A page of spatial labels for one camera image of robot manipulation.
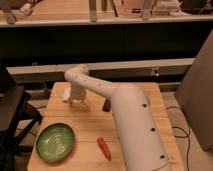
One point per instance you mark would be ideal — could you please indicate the white sponge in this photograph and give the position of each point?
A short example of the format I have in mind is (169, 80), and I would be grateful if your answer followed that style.
(66, 95)

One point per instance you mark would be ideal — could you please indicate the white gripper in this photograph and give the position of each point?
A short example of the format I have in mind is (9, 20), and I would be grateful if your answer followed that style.
(78, 93)

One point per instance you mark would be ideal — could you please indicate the red chili pepper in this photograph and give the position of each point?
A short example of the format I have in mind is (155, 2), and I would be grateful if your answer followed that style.
(104, 148)

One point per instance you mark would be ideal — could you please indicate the grey cabinet panel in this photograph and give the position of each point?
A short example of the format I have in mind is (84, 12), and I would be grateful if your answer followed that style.
(195, 95)

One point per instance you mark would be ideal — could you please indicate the dark ceramic cup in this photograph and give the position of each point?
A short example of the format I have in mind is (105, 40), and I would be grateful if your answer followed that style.
(107, 105)

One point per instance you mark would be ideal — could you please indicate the wooden back bench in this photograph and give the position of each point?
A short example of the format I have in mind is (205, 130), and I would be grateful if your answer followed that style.
(34, 13)

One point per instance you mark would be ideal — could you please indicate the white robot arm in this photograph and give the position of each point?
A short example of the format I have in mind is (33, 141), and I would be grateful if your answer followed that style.
(141, 145)

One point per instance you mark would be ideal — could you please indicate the grey metal rail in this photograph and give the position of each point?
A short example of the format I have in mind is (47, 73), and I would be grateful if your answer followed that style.
(114, 71)

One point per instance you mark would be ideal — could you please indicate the green ribbed plate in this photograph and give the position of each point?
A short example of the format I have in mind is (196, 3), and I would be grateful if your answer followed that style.
(55, 142)

